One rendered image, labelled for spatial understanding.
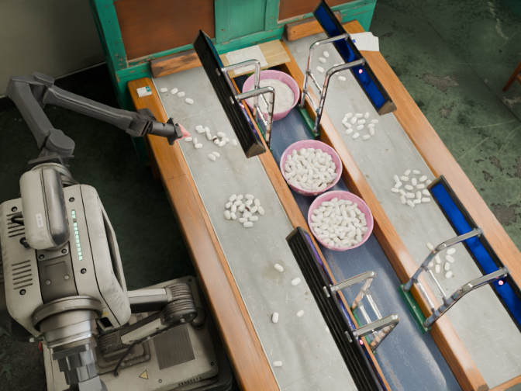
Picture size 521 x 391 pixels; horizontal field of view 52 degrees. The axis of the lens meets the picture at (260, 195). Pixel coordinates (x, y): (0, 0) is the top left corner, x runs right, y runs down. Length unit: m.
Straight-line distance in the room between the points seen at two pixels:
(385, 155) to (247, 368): 1.11
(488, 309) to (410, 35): 2.38
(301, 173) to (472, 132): 1.62
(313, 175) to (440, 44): 2.05
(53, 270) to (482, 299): 1.57
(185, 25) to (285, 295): 1.26
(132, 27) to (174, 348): 1.36
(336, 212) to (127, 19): 1.19
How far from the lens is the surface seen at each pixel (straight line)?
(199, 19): 2.54
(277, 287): 2.09
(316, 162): 2.37
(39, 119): 1.85
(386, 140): 2.51
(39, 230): 1.25
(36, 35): 3.41
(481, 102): 3.88
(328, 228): 2.21
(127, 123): 2.11
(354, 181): 2.32
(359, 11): 2.95
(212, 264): 2.10
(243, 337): 2.00
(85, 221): 1.45
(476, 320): 2.23
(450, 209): 1.99
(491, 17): 4.50
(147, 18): 2.45
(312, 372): 2.02
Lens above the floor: 2.70
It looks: 60 degrees down
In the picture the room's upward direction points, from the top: 5 degrees clockwise
